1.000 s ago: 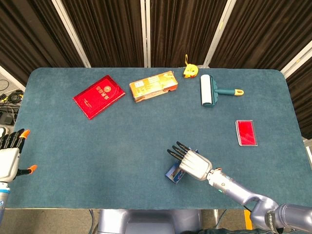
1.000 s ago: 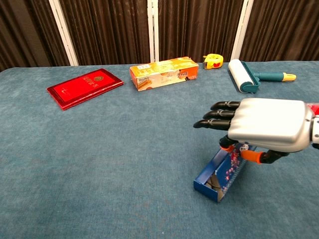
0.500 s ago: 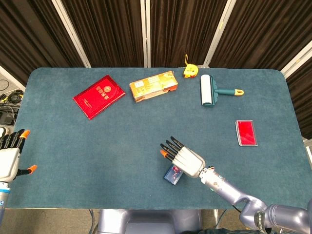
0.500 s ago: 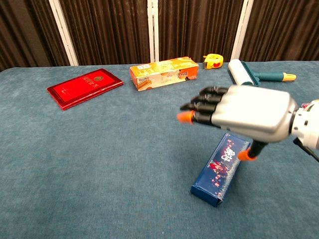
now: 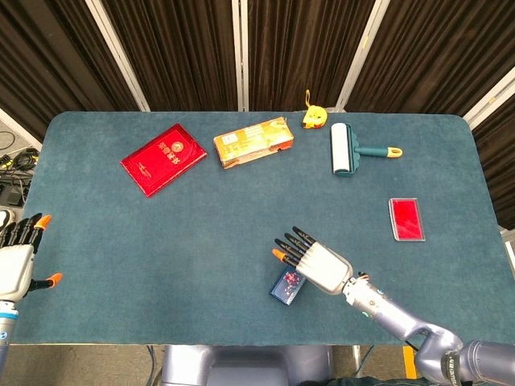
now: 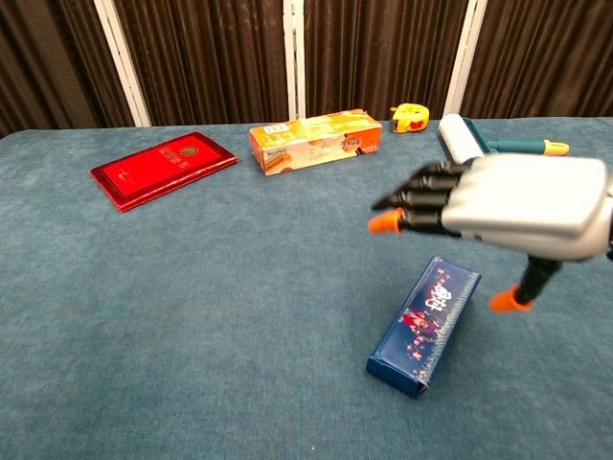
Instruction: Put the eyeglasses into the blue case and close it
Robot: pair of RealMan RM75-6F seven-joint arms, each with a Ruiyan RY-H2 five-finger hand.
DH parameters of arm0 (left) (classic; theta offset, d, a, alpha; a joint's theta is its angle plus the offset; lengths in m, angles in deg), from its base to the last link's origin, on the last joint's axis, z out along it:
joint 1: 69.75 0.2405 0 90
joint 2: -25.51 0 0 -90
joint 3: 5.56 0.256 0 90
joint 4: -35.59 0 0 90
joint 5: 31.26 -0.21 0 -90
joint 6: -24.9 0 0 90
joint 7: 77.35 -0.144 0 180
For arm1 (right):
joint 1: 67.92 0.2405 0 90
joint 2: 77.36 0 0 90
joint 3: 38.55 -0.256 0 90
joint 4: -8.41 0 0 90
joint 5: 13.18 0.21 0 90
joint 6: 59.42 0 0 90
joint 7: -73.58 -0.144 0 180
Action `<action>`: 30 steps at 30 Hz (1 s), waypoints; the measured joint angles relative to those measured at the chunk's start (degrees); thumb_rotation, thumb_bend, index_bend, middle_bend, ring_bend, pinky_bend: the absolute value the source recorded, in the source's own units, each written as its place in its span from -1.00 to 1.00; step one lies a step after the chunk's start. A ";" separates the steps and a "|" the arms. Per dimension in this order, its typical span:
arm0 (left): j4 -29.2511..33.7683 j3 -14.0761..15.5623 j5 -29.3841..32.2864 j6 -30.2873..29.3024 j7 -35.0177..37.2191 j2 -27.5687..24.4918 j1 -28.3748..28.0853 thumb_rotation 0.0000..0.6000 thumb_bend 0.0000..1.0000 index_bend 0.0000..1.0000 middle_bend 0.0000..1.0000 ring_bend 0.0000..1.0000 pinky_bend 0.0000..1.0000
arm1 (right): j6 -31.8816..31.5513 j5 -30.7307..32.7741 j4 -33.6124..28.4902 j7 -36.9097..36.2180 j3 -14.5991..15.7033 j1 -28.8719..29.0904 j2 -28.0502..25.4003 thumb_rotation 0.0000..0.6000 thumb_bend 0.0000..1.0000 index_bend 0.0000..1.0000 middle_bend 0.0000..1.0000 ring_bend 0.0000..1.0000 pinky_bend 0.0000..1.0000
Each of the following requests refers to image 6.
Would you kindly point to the orange long carton box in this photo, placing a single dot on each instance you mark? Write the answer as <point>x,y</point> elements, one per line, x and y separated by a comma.
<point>316,141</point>

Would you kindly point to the red flat gift box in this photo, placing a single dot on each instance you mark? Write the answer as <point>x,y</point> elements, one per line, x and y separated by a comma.
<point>158,167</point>

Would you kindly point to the white frame post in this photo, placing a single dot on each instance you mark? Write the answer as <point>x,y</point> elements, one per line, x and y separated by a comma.
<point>293,57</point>
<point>463,57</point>
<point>122,62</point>

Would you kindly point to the blue velvet tablecloth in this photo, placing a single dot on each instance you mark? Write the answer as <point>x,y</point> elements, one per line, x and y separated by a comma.
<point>239,311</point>

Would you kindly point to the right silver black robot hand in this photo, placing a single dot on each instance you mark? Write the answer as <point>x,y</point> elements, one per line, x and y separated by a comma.
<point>531,201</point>

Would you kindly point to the blue glasses box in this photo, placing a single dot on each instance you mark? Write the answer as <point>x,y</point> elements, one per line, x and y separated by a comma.
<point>426,326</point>

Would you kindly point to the yellow tape measure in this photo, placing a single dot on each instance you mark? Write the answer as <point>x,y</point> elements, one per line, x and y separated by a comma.
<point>411,120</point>

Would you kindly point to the brown pleated curtain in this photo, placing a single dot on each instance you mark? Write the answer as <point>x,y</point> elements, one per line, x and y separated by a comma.
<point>215,57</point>

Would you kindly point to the teal lint roller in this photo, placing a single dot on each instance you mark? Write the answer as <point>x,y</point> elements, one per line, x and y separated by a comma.
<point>457,136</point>

